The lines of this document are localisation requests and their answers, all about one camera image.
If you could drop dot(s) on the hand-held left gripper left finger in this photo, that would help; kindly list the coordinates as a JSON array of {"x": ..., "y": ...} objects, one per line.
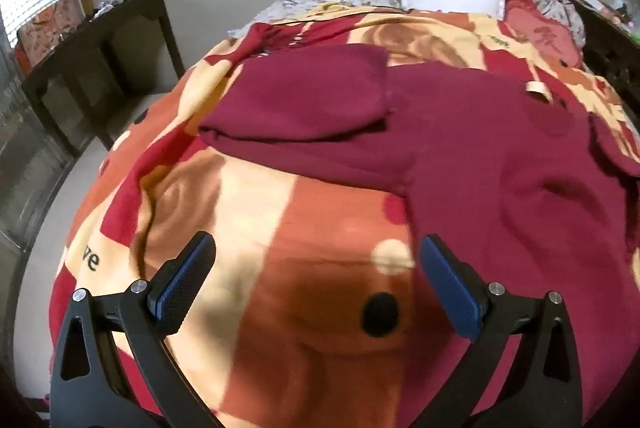
[{"x": 186, "y": 280}]

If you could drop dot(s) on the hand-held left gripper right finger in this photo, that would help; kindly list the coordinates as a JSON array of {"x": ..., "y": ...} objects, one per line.
[{"x": 452, "y": 288}]

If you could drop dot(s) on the maroon knit garment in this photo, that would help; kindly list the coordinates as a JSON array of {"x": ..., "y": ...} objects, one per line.
[{"x": 450, "y": 132}]

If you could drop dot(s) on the printed rose blanket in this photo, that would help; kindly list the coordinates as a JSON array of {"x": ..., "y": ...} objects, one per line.
[{"x": 310, "y": 258}]

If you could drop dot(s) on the red heart cushion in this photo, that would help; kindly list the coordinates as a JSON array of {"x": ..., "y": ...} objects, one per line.
[{"x": 540, "y": 37}]

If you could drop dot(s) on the dark wooden desk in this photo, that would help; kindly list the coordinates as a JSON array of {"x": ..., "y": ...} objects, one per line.
[{"x": 125, "y": 12}]

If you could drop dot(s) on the carved dark wooden cabinet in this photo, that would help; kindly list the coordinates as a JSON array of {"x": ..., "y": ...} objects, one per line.
[{"x": 610, "y": 52}]

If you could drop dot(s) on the orange patterned cloth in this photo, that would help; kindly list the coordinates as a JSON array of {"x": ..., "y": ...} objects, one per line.
[{"x": 50, "y": 22}]

